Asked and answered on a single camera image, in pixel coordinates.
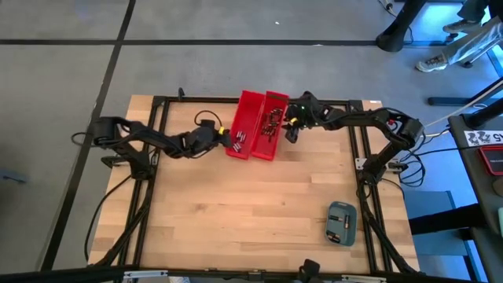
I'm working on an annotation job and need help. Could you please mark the white paper tag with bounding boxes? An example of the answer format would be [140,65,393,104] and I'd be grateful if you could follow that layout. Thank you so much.
[464,130,503,148]

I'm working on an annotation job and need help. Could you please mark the black base cable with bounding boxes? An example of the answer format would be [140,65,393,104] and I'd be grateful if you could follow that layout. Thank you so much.
[83,175,133,263]
[396,133,428,189]

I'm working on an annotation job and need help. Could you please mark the red plastic bin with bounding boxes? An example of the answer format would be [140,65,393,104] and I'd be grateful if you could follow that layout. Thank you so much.
[225,90,266,161]
[250,90,291,163]

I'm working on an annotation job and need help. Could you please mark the black desk leg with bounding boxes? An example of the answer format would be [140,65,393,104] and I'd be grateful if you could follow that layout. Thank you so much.
[376,0,428,53]

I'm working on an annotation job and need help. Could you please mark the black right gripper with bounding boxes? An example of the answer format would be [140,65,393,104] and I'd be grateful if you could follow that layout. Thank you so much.
[281,90,328,145]

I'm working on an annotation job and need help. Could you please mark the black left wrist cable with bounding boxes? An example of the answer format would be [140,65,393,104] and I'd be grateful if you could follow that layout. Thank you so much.
[193,109,224,129]

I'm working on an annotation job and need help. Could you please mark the red black tablet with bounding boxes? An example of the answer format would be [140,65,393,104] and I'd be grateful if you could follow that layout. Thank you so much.
[477,145,503,177]

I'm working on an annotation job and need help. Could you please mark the dark grey side table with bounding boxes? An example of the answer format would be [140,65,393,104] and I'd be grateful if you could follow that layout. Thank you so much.
[447,100,503,283]

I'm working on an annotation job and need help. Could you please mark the blue-grey plastic tray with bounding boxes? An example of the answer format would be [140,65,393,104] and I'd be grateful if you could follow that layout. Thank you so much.
[325,200,358,248]

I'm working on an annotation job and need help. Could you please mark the silver rig bracket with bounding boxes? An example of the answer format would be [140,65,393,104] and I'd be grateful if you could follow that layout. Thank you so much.
[123,269,169,281]
[340,274,388,283]

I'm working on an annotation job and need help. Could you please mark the person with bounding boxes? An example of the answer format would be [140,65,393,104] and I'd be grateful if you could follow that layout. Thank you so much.
[415,0,503,74]

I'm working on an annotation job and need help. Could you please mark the black left shoulder cable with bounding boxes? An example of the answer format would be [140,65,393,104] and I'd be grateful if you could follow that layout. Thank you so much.
[70,131,95,148]

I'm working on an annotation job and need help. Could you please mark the black left base cable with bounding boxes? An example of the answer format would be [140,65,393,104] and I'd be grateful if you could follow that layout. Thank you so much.
[83,175,133,263]

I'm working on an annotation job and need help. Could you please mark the black right base cable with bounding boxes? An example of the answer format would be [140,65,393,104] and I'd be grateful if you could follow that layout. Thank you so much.
[396,133,428,189]

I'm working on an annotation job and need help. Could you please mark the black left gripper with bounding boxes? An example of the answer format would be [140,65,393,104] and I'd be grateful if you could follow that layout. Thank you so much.
[184,119,234,155]

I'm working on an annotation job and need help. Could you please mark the grey office chair base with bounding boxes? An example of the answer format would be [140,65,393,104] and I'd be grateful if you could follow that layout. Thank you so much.
[459,39,503,70]

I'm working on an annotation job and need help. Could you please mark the black table frame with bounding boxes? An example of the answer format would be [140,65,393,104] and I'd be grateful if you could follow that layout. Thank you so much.
[88,86,421,276]

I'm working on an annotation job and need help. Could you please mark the white floor cable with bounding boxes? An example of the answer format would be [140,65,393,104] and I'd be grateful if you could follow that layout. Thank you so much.
[424,102,490,129]

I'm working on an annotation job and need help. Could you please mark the black rig crossbar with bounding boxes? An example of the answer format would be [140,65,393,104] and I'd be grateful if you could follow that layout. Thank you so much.
[0,265,503,283]

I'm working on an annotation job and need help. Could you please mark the black desk foot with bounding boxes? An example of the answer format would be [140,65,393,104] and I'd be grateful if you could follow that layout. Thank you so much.
[427,77,503,107]

